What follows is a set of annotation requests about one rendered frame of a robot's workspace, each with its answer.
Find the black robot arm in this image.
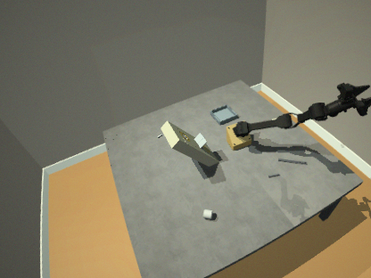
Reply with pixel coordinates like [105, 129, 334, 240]
[233, 83, 353, 137]

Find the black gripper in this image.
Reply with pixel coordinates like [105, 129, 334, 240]
[336, 84, 371, 116]

